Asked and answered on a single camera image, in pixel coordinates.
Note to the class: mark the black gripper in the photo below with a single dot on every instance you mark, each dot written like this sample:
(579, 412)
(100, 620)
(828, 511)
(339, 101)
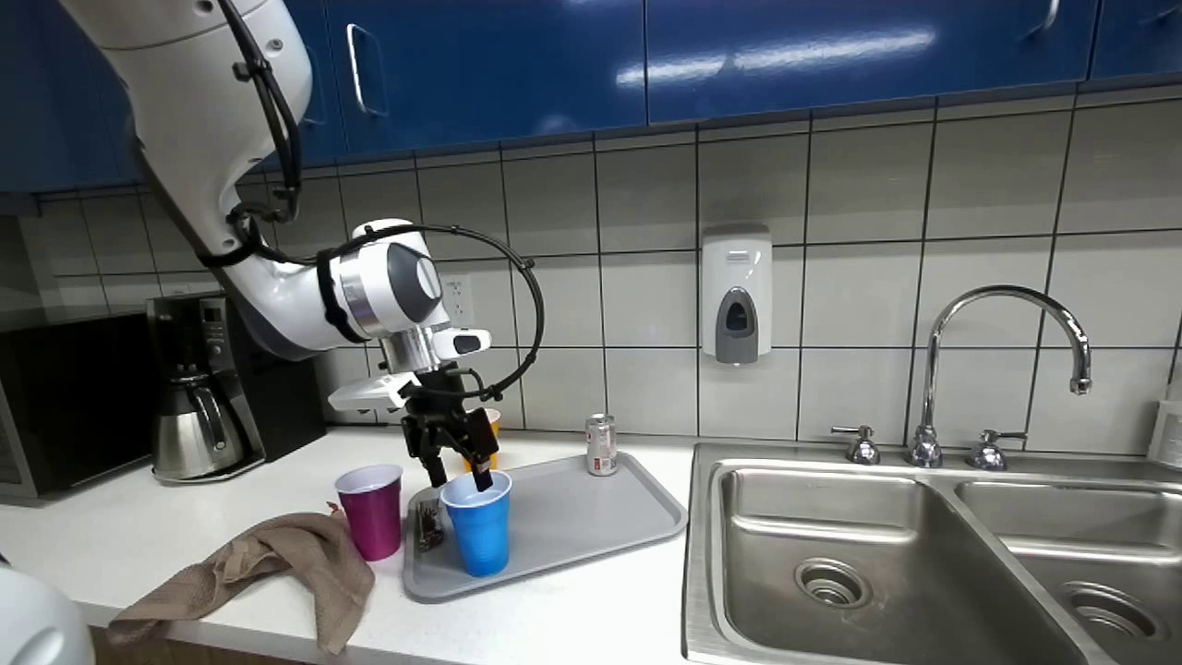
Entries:
(429, 412)

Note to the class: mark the orange plastic cup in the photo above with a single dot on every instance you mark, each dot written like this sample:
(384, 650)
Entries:
(474, 437)

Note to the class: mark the blue plastic cup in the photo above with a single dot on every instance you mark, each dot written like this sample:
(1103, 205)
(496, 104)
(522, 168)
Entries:
(483, 521)

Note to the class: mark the purple plastic cup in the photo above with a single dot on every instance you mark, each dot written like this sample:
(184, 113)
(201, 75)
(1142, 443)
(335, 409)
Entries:
(371, 506)

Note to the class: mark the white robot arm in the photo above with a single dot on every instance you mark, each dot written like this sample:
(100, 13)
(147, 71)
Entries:
(214, 98)

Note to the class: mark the grey plastic tray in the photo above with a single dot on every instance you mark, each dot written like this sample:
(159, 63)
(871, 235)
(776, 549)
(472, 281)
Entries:
(559, 515)

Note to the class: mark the silver soda can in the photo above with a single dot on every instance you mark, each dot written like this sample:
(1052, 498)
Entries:
(599, 443)

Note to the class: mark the brown cloth towel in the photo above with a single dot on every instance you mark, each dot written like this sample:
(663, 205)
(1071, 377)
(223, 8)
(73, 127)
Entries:
(313, 549)

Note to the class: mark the black steel coffee maker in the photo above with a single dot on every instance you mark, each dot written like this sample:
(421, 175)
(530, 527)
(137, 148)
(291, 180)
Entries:
(271, 401)

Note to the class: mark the steel coffee carafe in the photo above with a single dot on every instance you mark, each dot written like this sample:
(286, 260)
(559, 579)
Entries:
(195, 431)

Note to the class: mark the white soap dispenser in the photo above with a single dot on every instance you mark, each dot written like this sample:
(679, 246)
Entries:
(738, 298)

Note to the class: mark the stainless steel double sink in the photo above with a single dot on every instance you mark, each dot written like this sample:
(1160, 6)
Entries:
(804, 559)

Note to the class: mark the black microwave oven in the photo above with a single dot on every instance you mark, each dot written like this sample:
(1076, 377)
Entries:
(76, 405)

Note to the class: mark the blue upper cabinets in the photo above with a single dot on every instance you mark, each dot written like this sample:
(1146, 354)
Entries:
(442, 75)

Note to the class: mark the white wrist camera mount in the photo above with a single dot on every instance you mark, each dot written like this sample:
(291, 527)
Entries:
(406, 363)

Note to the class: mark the white wall outlet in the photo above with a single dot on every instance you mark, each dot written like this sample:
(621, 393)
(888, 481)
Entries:
(461, 298)

